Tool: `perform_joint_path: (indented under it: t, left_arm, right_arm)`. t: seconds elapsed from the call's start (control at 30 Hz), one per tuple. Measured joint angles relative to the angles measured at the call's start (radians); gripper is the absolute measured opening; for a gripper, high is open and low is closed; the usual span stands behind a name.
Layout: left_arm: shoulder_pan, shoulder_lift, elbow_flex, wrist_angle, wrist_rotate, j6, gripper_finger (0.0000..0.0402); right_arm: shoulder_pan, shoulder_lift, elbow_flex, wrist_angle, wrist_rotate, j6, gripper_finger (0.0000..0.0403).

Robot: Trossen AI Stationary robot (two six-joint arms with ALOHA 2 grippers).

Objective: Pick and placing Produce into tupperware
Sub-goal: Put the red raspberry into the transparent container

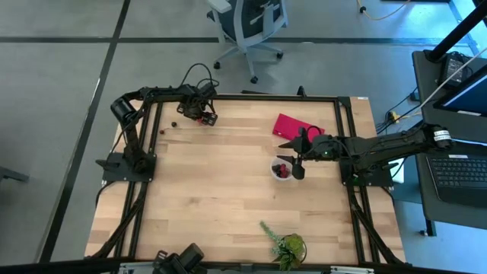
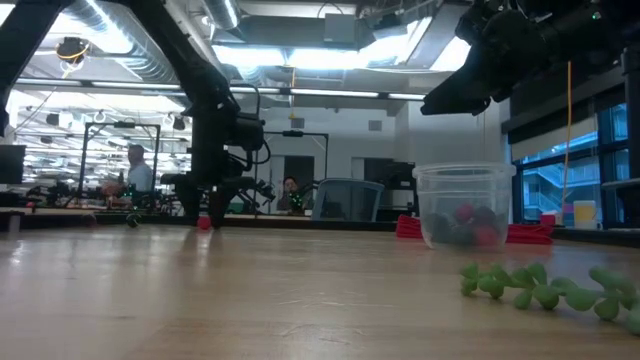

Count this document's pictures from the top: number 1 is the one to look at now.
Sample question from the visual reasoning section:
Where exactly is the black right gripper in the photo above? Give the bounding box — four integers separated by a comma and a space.
276, 135, 343, 181

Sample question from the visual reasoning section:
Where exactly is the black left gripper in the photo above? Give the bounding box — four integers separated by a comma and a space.
177, 94, 219, 127

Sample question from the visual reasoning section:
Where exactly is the clear plastic tupperware cup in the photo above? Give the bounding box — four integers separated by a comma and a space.
269, 156, 294, 182

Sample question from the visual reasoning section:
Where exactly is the red folded cloth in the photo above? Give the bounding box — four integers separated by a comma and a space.
272, 113, 326, 142

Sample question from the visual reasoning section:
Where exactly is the artificial green succulent plant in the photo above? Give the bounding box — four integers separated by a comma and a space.
259, 220, 307, 272

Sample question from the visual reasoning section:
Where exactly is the white mesh office chair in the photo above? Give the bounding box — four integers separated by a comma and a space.
205, 0, 289, 84

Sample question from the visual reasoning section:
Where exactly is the black side table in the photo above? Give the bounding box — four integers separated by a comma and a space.
412, 49, 487, 237

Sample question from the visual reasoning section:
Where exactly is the black mechanical device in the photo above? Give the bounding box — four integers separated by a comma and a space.
151, 242, 208, 274

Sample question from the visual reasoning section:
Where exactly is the black laptop keyboard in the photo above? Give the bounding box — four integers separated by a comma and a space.
425, 154, 487, 209

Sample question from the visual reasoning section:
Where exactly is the black power adapter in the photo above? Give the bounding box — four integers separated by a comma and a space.
441, 52, 473, 89

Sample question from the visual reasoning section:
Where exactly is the black computer monitor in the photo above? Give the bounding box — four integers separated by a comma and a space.
433, 64, 487, 118

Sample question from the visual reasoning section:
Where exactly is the grey furniture leg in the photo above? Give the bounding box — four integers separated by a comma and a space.
0, 165, 30, 183

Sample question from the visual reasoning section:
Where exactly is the black metal pole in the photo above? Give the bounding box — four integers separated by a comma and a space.
428, 0, 487, 62

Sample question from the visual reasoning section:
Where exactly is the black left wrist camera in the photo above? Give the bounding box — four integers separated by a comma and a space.
197, 81, 218, 100

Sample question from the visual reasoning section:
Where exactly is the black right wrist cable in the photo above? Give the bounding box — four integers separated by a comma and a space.
306, 125, 325, 140

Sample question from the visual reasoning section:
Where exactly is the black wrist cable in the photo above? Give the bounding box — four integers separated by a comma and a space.
179, 62, 221, 100
306, 125, 325, 140

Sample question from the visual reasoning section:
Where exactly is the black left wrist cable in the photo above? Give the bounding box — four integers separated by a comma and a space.
179, 62, 221, 100

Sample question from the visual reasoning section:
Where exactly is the black aluminium table frame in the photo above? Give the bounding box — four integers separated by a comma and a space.
85, 85, 406, 274

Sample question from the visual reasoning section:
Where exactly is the yellow hanging cable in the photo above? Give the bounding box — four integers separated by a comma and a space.
355, 0, 412, 22

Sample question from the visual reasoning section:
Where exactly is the white slanted cable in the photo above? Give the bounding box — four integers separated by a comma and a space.
414, 45, 487, 113

